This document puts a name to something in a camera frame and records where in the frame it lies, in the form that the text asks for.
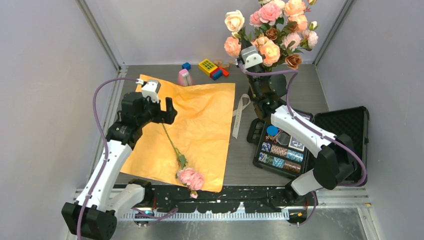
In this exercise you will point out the peach peony flower stem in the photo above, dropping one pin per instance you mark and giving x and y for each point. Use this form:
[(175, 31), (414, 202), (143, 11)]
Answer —
[(232, 46)]

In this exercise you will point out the blue toy block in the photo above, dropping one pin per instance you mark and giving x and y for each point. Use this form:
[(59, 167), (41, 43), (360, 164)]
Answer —
[(186, 66)]

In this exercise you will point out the blue round chip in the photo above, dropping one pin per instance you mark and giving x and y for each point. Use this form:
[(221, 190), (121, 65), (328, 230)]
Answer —
[(272, 131)]

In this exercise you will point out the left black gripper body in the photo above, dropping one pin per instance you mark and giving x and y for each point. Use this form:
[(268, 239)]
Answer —
[(152, 113)]

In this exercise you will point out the orange yellow wrapping paper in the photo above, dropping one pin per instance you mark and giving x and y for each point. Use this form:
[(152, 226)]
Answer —
[(201, 131)]

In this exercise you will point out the single cream rose stem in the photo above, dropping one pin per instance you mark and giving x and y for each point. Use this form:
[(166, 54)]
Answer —
[(234, 21)]

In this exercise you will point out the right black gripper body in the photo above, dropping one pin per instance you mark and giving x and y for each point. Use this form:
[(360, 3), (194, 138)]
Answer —
[(254, 81)]

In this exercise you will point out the red blue toy blocks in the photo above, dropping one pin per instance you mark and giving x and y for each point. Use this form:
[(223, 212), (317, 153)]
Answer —
[(218, 73)]

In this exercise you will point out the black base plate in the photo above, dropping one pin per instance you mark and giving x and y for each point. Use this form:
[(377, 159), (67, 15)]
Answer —
[(254, 199)]

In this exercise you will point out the wooden toy pieces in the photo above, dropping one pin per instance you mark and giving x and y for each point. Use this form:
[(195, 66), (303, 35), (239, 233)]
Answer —
[(222, 64)]

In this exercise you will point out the pink flowers in vase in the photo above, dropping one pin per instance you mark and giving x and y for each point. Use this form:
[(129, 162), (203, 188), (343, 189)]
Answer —
[(282, 31)]

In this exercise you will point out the pink metronome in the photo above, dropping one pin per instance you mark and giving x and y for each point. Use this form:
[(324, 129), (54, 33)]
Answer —
[(185, 78)]

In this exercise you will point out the orange flower bouquet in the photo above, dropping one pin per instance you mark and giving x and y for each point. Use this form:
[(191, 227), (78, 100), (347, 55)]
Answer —
[(187, 176)]

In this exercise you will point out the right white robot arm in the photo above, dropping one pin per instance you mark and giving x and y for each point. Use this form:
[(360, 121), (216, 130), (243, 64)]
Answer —
[(334, 154)]

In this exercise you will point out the yellow toy block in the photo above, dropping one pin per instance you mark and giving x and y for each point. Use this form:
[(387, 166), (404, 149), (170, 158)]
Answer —
[(207, 67)]

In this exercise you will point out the cream printed ribbon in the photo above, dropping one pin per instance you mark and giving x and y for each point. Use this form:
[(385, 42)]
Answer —
[(243, 102)]

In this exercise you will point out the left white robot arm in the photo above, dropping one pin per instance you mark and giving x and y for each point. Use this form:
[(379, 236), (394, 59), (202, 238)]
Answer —
[(94, 214)]

